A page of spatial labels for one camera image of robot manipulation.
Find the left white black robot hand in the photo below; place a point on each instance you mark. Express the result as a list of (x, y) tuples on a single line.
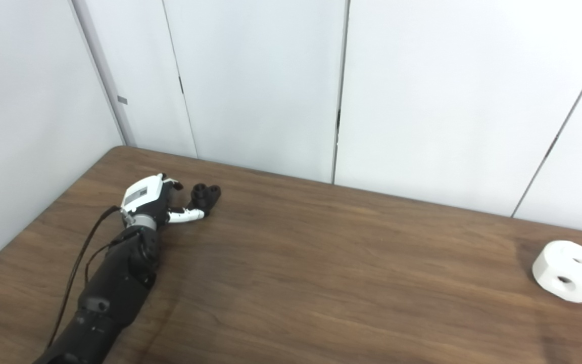
[(144, 194)]

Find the black plastic holder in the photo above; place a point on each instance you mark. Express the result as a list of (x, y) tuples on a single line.
[(206, 197)]

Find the round white plastic piece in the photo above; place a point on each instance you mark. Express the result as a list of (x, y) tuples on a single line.
[(559, 263)]

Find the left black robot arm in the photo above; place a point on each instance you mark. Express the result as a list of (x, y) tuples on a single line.
[(119, 283)]

